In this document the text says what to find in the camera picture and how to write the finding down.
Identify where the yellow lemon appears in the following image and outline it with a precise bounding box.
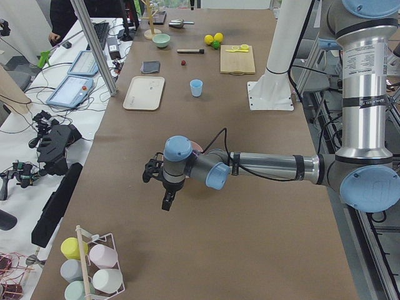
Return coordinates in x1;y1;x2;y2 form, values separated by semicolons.
213;32;224;43
204;34;214;45

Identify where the black framed tray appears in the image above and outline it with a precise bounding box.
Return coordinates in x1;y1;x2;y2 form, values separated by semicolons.
152;11;167;25

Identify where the wooden cutting board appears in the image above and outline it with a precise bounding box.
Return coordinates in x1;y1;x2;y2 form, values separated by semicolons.
220;45;256;75

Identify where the green cup in rack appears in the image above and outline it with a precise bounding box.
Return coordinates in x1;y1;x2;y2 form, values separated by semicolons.
64;281;86;300

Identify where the yellow cup in rack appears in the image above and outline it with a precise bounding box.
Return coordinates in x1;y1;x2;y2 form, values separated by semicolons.
61;237;80;260

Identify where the black keyboard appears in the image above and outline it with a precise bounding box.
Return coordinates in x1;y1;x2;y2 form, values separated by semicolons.
92;22;109;50

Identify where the aluminium frame post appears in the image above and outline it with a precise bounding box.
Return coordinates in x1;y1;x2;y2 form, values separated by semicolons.
70;0;117;96

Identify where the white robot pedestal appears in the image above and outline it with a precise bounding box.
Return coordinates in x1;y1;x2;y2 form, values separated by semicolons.
247;0;313;111

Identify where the blue teach pendant far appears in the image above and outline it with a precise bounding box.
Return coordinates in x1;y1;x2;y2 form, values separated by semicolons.
67;51;99;77

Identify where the wooden cup tree stand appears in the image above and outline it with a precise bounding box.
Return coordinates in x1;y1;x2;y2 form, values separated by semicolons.
141;0;162;40

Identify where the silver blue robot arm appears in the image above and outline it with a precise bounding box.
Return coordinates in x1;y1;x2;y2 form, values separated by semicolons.
142;1;399;213

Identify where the mint green bowl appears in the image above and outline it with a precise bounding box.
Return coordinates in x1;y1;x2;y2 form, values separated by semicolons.
152;33;171;49

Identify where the steel ice scoop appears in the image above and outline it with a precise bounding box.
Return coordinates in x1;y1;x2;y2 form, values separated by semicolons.
168;19;195;29

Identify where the green lime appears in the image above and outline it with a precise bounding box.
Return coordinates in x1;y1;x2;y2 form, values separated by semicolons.
211;41;220;50

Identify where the black device on side table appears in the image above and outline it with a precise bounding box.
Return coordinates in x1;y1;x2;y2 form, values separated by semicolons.
28;110;82;176

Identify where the white cup in rack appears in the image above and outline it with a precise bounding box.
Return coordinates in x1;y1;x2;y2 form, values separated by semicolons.
92;269;123;294

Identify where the blue teach pendant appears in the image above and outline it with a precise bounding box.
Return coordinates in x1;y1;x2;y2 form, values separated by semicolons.
67;51;99;77
46;76;94;108

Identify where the grey cup in rack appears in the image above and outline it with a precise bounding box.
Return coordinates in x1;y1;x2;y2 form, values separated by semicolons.
60;259;83;283

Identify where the light blue plastic cup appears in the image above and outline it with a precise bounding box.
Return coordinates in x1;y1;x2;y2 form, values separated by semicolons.
189;79;203;98

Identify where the yellow lemon far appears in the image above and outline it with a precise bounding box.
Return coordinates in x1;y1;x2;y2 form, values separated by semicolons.
213;32;224;43

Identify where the pink bowl of ice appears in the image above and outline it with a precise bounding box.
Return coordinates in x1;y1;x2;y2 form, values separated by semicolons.
191;141;203;154

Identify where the cream rectangular tray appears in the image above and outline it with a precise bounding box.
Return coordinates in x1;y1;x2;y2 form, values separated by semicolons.
122;76;165;111

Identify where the blue teach pendant near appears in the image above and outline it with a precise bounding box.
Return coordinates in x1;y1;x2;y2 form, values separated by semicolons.
46;76;94;108

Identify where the yellow lemon near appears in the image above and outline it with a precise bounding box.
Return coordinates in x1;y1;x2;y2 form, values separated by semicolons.
204;34;214;45

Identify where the black long box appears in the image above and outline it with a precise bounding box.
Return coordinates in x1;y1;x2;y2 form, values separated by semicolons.
31;162;83;248

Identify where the pink cup in rack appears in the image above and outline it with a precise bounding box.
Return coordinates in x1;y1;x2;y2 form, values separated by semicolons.
89;244;118;269

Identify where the white wire cup rack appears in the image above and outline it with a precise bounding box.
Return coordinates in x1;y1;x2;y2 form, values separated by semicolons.
76;225;125;299

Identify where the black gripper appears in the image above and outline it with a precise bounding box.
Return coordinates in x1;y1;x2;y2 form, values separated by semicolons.
142;152;184;211

